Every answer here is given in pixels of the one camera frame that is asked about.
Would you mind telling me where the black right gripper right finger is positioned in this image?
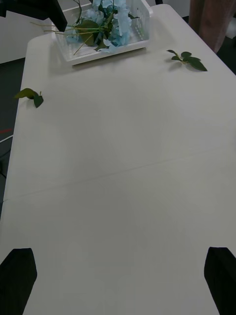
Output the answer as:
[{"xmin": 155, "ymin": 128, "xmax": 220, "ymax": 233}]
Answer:
[{"xmin": 204, "ymin": 246, "xmax": 236, "ymax": 315}]

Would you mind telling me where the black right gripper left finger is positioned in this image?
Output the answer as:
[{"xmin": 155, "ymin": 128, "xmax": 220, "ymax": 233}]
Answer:
[{"xmin": 0, "ymin": 248, "xmax": 38, "ymax": 315}]

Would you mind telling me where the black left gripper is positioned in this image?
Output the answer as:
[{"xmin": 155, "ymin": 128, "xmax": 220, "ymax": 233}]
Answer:
[{"xmin": 0, "ymin": 0, "xmax": 68, "ymax": 32}]

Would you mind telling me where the pale blue flower with leaves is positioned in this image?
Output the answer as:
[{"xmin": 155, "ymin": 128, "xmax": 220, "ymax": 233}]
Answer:
[
  {"xmin": 73, "ymin": 0, "xmax": 140, "ymax": 55},
  {"xmin": 44, "ymin": 19, "xmax": 119, "ymax": 54},
  {"xmin": 30, "ymin": 0, "xmax": 106, "ymax": 34}
]

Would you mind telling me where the shallow white plastic box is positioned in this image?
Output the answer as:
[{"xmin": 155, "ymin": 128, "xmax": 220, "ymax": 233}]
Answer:
[{"xmin": 54, "ymin": 0, "xmax": 154, "ymax": 66}]

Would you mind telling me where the small loose curled green leaf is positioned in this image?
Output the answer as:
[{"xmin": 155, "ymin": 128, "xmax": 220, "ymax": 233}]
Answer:
[{"xmin": 14, "ymin": 88, "xmax": 44, "ymax": 109}]

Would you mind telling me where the loose green leaf twig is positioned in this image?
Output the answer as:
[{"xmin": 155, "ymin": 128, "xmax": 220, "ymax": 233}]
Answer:
[{"xmin": 166, "ymin": 49, "xmax": 208, "ymax": 72}]

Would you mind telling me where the person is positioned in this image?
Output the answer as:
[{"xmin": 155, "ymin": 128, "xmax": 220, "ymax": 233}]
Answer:
[{"xmin": 188, "ymin": 0, "xmax": 236, "ymax": 54}]

